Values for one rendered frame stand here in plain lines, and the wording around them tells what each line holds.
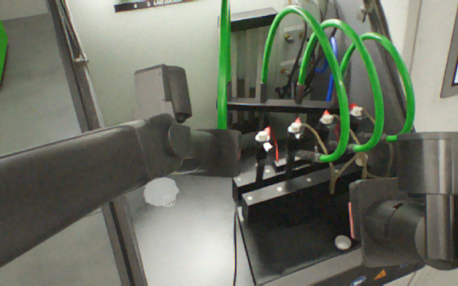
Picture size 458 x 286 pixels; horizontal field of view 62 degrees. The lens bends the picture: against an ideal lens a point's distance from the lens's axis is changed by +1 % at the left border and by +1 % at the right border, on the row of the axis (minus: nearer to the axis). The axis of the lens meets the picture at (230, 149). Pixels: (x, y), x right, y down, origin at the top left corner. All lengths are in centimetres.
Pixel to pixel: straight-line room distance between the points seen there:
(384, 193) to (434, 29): 58
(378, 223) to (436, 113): 69
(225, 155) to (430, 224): 26
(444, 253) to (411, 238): 3
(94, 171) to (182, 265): 71
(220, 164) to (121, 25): 48
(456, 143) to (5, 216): 35
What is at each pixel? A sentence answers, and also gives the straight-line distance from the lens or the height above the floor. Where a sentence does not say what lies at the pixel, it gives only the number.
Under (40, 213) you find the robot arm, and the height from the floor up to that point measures 149.
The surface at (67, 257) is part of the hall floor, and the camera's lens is 211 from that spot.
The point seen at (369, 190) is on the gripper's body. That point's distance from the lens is 48.
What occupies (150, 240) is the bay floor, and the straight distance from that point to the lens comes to 102.
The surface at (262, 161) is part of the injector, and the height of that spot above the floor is 108.
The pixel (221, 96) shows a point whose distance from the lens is 55.
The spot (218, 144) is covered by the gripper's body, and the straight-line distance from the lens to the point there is 51.
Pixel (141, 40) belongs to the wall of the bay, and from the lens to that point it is 93.
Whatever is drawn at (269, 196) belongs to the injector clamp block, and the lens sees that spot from 90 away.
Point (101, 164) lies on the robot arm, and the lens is 29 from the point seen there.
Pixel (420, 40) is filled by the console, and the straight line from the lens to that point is 98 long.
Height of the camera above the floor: 166
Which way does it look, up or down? 42 degrees down
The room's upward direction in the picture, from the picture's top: straight up
